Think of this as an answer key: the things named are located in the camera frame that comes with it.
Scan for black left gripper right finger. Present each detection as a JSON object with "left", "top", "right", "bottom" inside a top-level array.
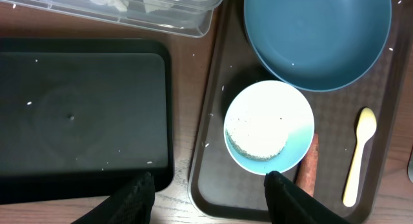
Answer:
[{"left": 264, "top": 171, "right": 348, "bottom": 224}]

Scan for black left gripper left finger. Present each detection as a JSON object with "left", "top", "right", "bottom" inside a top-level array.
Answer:
[{"left": 73, "top": 172, "right": 156, "bottom": 224}]

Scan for orange carrot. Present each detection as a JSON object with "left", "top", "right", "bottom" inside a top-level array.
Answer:
[{"left": 296, "top": 133, "right": 319, "bottom": 197}]

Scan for brown serving tray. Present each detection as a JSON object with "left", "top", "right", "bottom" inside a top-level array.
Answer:
[{"left": 188, "top": 0, "right": 412, "bottom": 223}]

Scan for light blue rice bowl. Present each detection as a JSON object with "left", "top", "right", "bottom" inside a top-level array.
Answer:
[{"left": 223, "top": 80, "right": 315, "bottom": 176}]

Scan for black tray bin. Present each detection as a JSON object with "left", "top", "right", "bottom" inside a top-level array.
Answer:
[{"left": 1, "top": 38, "right": 174, "bottom": 204}]

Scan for yellow plastic spoon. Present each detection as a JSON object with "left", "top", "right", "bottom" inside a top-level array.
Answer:
[{"left": 343, "top": 107, "right": 377, "bottom": 207}]

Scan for dark blue plate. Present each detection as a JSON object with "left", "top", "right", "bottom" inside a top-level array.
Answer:
[{"left": 243, "top": 0, "right": 392, "bottom": 92}]

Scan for clear plastic bin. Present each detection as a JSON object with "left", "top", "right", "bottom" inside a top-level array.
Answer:
[{"left": 1, "top": 0, "right": 223, "bottom": 38}]

